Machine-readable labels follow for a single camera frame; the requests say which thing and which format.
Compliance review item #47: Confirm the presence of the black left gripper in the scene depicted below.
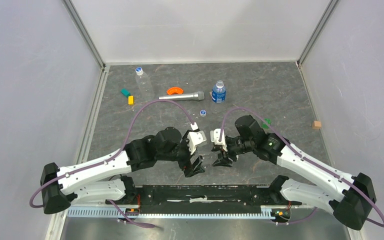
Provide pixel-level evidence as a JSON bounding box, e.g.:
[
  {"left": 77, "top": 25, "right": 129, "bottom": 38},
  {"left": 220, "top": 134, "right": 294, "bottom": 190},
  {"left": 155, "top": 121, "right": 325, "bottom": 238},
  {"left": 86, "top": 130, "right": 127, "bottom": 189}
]
[{"left": 157, "top": 130, "right": 205, "bottom": 177}]

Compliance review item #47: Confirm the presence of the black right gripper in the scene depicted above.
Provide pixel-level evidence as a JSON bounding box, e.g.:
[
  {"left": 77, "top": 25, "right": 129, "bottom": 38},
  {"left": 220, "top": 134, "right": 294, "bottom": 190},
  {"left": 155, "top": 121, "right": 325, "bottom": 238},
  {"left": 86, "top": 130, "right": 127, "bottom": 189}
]
[{"left": 211, "top": 137, "right": 255, "bottom": 168}]

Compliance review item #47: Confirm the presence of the blue-white Pocari bottle cap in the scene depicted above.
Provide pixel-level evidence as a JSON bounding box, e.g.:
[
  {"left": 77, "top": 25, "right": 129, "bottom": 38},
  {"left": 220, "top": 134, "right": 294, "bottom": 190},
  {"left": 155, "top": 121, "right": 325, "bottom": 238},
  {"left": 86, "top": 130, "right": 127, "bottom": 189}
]
[{"left": 199, "top": 109, "right": 207, "bottom": 117}]

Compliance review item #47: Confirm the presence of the blue labelled Pocari bottle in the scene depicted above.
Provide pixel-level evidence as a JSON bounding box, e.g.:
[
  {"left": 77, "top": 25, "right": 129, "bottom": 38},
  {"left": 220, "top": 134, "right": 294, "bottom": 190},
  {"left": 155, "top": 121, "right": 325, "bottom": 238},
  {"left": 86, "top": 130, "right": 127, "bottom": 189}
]
[{"left": 211, "top": 80, "right": 227, "bottom": 104}]

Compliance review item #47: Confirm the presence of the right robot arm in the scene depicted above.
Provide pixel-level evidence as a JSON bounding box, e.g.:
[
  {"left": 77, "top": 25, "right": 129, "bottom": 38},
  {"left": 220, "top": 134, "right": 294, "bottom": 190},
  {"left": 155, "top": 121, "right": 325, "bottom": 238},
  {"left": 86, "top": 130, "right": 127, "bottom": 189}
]
[{"left": 210, "top": 115, "right": 377, "bottom": 231}]

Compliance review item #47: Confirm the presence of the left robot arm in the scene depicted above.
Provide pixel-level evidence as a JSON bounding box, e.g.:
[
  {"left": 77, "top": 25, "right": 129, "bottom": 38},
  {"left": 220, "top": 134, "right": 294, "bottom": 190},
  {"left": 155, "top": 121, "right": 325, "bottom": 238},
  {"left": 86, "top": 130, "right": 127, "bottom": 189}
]
[{"left": 40, "top": 127, "right": 207, "bottom": 215}]

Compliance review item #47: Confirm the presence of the clear bottle with blue-white cap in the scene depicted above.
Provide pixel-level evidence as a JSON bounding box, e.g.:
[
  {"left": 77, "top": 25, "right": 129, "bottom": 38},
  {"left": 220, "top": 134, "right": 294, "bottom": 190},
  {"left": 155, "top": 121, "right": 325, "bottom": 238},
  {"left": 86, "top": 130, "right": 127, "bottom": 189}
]
[{"left": 135, "top": 67, "right": 155, "bottom": 101}]

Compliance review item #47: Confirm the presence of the green toy brick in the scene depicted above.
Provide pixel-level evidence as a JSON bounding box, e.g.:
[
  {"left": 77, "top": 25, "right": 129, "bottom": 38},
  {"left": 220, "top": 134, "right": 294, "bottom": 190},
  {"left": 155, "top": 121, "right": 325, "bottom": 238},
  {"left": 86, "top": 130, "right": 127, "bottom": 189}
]
[{"left": 261, "top": 118, "right": 271, "bottom": 129}]

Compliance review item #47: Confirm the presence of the silver microphone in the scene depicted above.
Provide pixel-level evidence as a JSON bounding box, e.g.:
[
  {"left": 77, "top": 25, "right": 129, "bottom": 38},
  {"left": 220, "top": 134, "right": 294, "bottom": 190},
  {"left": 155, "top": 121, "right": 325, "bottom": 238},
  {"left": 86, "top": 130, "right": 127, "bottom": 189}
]
[{"left": 158, "top": 91, "right": 205, "bottom": 101}]

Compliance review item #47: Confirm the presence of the orange curved pipe piece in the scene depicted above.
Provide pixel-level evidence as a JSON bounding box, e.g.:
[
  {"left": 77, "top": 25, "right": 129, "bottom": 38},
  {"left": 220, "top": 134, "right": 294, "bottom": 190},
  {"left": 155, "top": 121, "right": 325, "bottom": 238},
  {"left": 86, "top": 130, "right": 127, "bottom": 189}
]
[{"left": 166, "top": 87, "right": 184, "bottom": 95}]

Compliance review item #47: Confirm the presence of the yellow rectangular block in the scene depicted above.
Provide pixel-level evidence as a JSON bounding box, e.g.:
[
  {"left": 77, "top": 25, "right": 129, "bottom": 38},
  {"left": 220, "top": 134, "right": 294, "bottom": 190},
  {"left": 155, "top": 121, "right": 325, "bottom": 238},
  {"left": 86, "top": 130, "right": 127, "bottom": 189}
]
[{"left": 128, "top": 95, "right": 135, "bottom": 106}]

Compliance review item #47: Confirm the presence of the teal rectangular block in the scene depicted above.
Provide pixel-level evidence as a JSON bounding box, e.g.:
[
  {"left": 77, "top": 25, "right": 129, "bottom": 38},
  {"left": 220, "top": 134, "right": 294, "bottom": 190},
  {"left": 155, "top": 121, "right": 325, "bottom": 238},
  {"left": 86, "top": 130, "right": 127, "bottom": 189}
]
[{"left": 120, "top": 88, "right": 131, "bottom": 98}]

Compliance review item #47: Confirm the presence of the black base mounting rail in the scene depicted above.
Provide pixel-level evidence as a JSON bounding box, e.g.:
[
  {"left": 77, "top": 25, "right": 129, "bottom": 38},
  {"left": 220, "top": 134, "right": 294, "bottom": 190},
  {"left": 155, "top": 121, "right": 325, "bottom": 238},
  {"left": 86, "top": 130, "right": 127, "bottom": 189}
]
[{"left": 115, "top": 184, "right": 302, "bottom": 214}]

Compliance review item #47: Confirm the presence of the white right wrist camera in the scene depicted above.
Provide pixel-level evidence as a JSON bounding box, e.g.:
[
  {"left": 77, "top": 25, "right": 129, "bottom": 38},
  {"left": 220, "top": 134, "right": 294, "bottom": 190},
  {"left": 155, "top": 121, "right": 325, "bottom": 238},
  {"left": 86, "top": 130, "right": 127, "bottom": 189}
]
[{"left": 210, "top": 128, "right": 228, "bottom": 152}]

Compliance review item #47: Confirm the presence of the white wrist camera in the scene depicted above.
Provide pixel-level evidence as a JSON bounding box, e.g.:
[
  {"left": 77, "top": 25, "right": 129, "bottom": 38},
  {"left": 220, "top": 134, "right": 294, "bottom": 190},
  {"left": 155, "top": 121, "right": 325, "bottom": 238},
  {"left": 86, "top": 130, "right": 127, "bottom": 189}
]
[
  {"left": 210, "top": 128, "right": 228, "bottom": 152},
  {"left": 186, "top": 122, "right": 207, "bottom": 156}
]

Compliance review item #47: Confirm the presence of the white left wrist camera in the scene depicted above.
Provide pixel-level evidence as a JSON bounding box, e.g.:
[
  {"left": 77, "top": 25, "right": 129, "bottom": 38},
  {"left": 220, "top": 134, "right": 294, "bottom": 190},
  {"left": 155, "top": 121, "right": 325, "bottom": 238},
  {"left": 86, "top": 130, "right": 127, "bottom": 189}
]
[{"left": 186, "top": 122, "right": 207, "bottom": 156}]

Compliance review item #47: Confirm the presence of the slotted grey cable duct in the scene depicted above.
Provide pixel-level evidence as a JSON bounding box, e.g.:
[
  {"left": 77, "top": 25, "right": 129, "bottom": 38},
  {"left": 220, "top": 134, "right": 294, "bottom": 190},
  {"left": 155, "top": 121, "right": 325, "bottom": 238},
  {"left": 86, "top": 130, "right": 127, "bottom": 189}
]
[{"left": 66, "top": 206, "right": 272, "bottom": 220}]

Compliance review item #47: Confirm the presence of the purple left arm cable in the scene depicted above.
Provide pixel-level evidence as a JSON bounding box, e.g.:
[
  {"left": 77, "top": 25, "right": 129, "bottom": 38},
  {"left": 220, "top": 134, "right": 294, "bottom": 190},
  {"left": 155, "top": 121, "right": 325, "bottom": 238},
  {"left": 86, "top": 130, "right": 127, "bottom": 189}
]
[{"left": 29, "top": 99, "right": 198, "bottom": 210}]

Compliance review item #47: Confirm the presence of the brown cube near right wall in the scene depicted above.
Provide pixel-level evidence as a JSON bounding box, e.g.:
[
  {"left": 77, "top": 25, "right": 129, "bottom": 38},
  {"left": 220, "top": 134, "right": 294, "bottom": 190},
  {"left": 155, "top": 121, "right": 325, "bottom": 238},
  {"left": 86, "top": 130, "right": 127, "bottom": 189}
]
[{"left": 311, "top": 120, "right": 322, "bottom": 130}]

